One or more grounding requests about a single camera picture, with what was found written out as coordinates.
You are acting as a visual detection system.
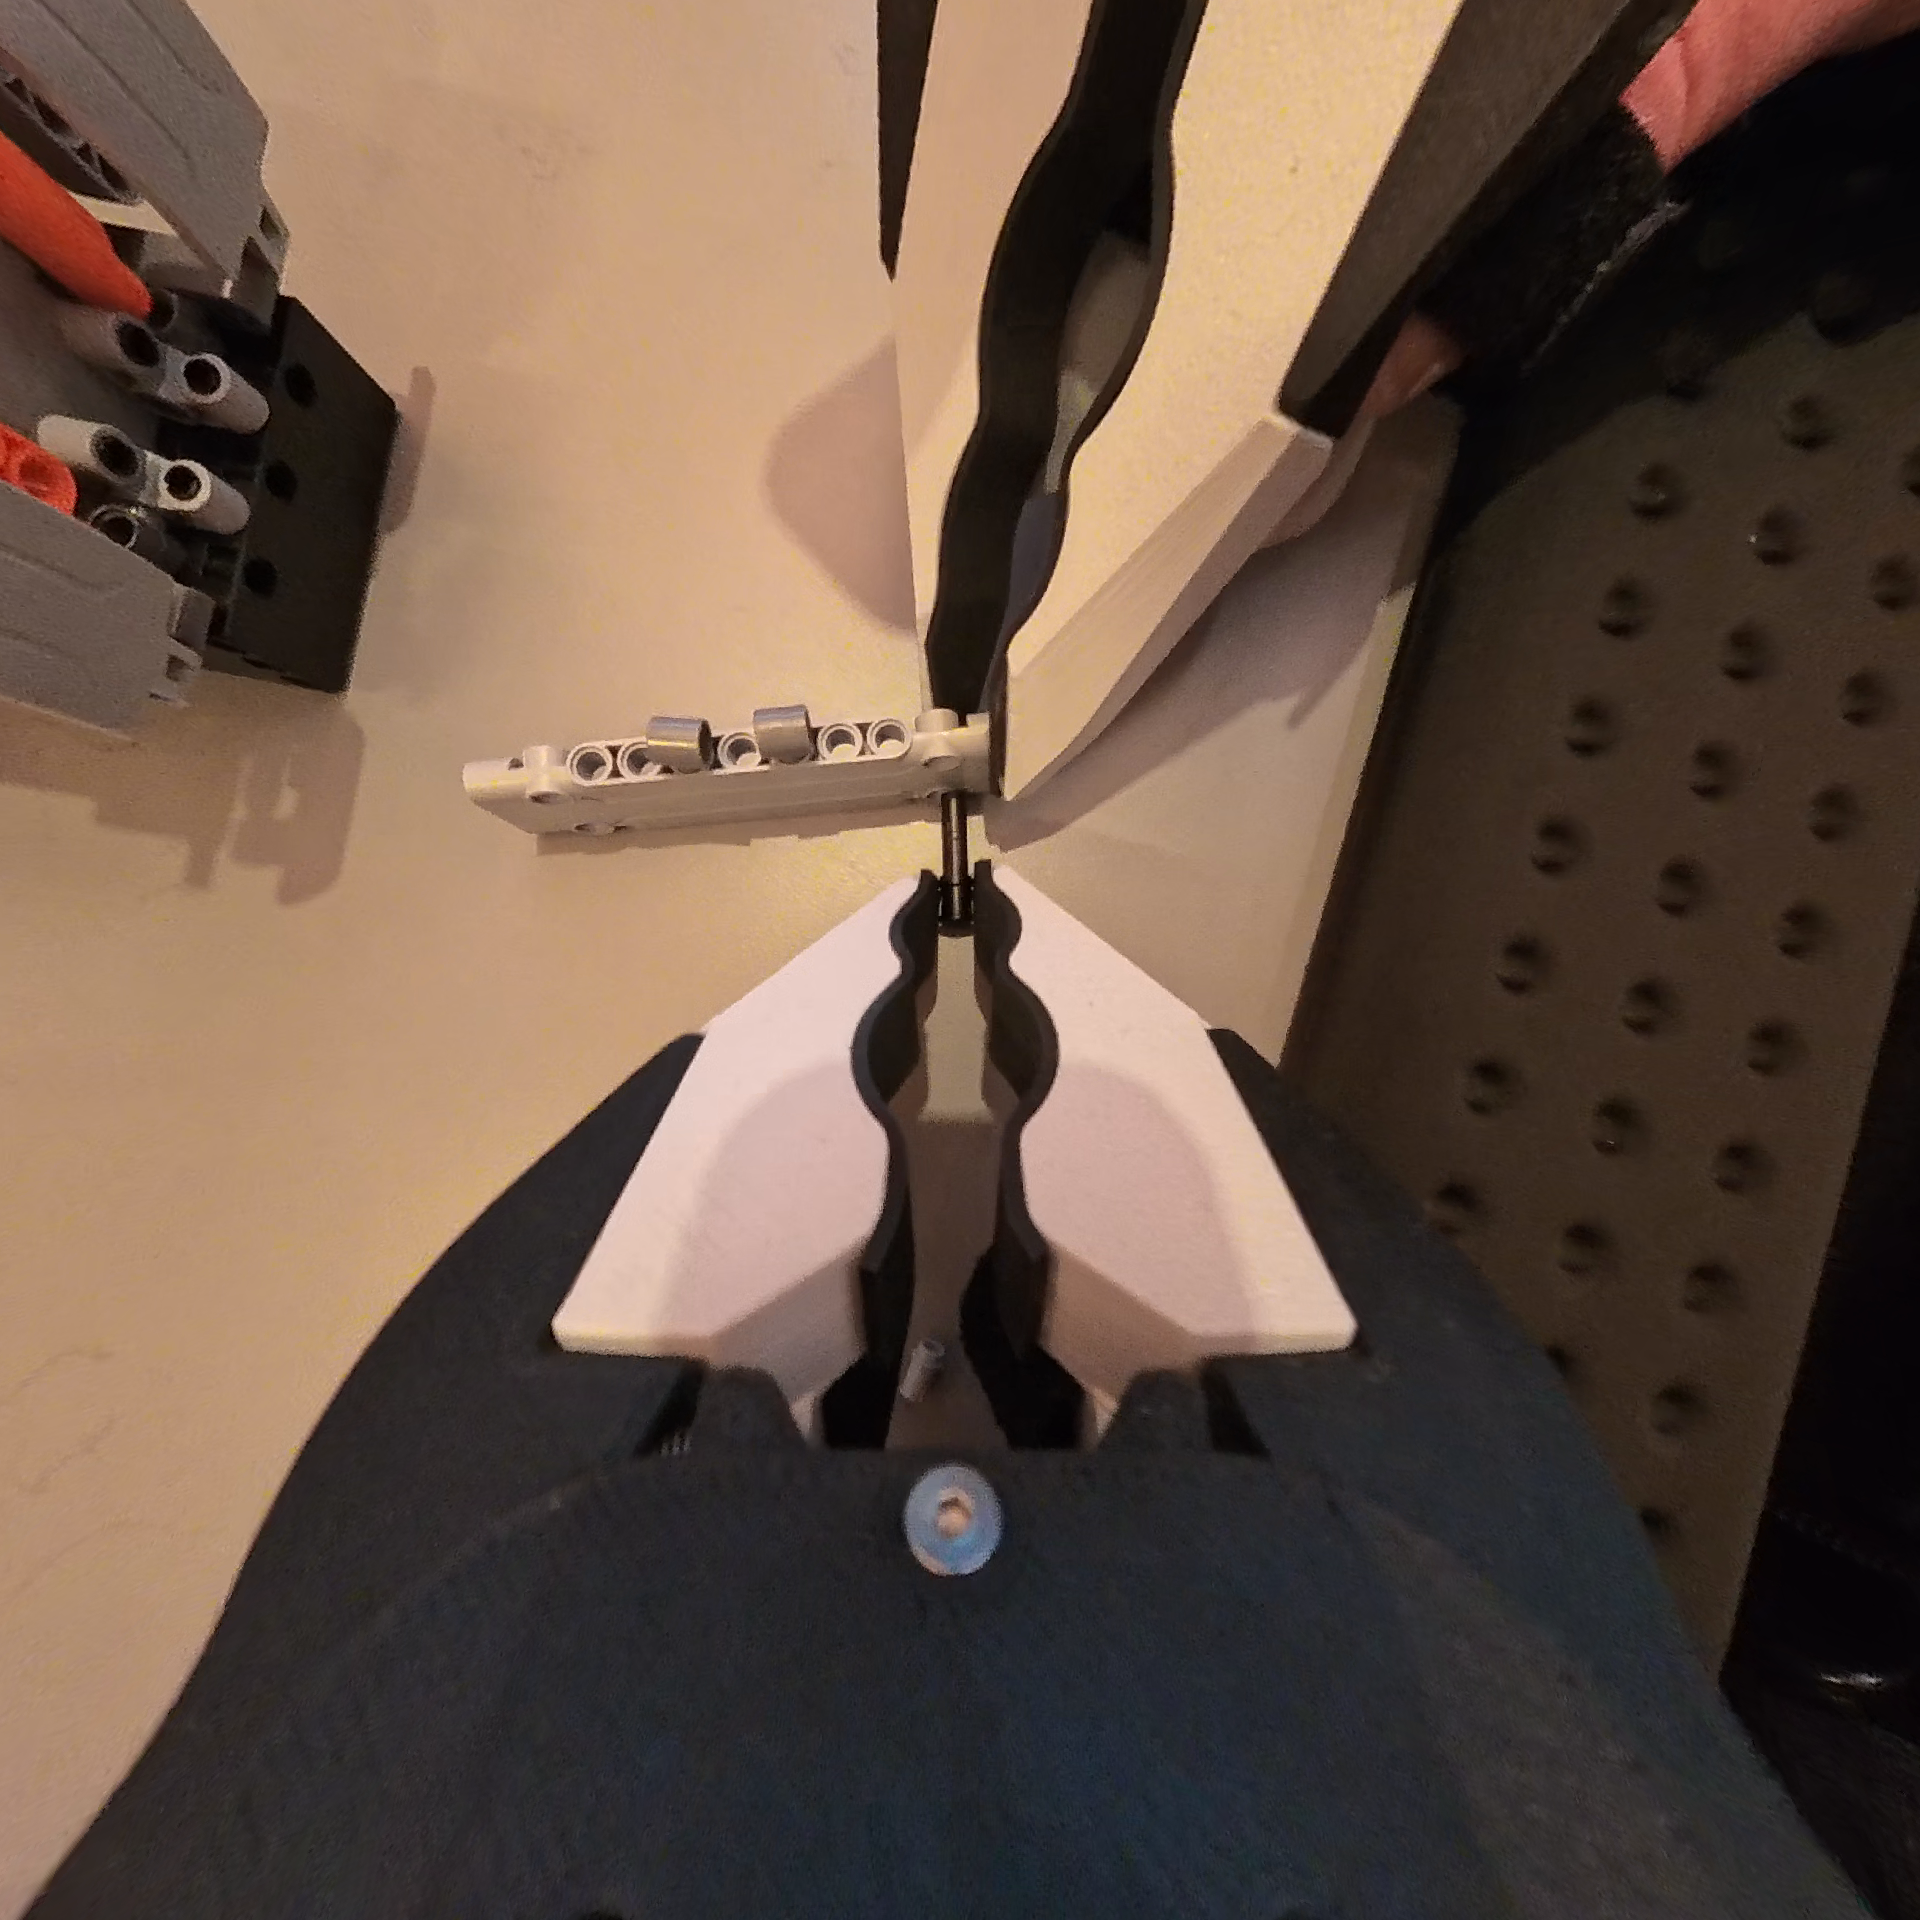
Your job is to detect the black studded foam pad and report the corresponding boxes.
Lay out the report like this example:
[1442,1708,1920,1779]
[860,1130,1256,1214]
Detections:
[1281,269,1920,1667]

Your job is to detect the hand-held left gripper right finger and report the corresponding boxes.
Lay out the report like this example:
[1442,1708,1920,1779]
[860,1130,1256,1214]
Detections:
[964,861,1359,1445]

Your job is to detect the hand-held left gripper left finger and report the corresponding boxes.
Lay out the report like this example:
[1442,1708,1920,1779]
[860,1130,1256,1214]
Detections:
[550,874,932,1445]

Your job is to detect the person's right hand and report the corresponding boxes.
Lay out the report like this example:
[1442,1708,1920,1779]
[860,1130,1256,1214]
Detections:
[1362,0,1920,418]

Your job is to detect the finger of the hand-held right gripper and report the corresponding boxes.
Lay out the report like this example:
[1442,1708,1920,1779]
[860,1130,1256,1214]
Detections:
[889,0,1110,716]
[981,0,1469,802]

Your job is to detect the grey orange toy brick model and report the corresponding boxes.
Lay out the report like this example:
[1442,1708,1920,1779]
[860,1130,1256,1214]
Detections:
[0,0,403,743]

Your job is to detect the light grey holed brick beam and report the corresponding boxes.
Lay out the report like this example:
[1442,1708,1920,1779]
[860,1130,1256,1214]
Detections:
[460,700,995,842]

